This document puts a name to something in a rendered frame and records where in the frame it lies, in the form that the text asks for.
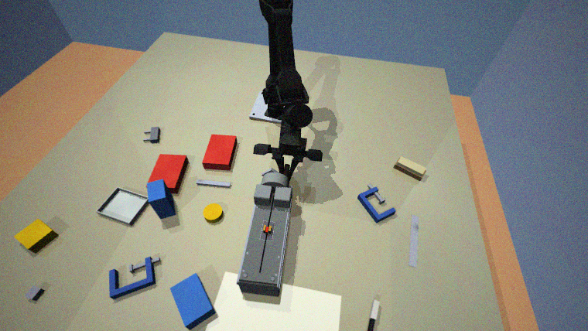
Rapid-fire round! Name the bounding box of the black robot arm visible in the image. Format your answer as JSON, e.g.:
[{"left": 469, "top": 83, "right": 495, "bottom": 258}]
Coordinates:
[{"left": 259, "top": 0, "right": 313, "bottom": 156}]

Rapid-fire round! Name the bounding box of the blue c-clamp with grey screw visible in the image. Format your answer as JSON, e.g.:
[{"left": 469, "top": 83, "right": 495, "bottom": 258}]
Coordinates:
[
  {"left": 357, "top": 184, "right": 396, "bottom": 223},
  {"left": 109, "top": 257, "right": 160, "bottom": 299}
]

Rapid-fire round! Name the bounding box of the red rectangular block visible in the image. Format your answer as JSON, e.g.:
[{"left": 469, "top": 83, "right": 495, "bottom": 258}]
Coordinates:
[
  {"left": 202, "top": 135, "right": 238, "bottom": 171},
  {"left": 148, "top": 154, "right": 189, "bottom": 193}
]

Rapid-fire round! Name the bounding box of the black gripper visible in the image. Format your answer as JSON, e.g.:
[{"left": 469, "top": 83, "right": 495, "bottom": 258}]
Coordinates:
[{"left": 253, "top": 126, "right": 323, "bottom": 181}]

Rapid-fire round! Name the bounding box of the yellow short cylinder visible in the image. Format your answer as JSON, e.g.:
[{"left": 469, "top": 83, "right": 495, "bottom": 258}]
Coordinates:
[{"left": 203, "top": 203, "right": 224, "bottom": 223}]

